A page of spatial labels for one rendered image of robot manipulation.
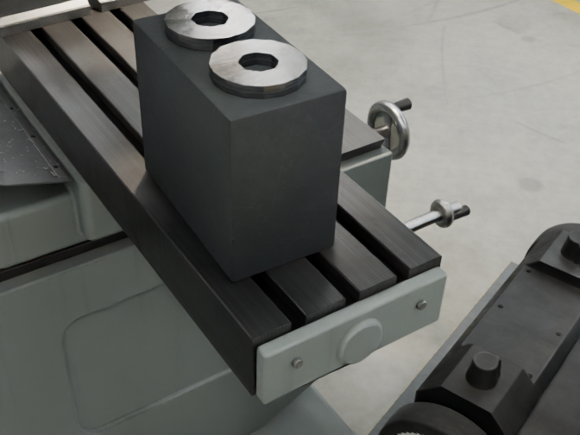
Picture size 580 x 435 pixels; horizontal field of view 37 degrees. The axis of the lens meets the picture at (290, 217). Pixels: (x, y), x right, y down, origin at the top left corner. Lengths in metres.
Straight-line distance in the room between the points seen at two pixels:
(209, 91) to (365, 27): 2.86
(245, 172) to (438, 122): 2.27
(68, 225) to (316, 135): 0.49
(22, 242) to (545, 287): 0.84
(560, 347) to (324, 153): 0.70
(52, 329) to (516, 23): 2.86
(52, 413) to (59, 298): 0.23
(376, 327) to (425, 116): 2.22
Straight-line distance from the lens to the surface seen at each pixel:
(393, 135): 1.64
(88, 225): 1.17
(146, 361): 1.42
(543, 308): 1.46
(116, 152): 1.04
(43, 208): 1.16
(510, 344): 1.38
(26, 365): 1.31
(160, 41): 0.86
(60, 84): 1.19
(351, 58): 3.36
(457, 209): 1.66
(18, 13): 1.34
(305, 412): 1.75
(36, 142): 1.20
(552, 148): 2.99
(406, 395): 1.53
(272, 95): 0.76
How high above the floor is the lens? 1.55
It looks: 38 degrees down
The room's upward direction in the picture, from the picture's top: 2 degrees clockwise
